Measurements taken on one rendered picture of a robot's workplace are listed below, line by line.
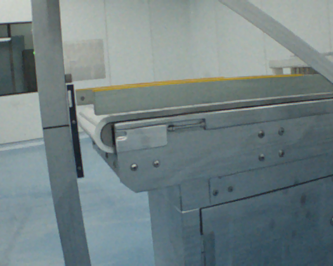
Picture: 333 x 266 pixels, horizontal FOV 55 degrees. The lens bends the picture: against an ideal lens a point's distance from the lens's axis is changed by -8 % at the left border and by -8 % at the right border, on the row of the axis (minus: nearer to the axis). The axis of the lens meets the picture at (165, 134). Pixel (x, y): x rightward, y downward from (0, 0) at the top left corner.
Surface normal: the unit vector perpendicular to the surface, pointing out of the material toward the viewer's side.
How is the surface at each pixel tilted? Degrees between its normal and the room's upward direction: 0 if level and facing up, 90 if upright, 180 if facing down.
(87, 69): 90
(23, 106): 90
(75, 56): 90
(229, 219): 90
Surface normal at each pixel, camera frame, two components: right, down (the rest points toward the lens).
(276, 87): 0.33, 0.13
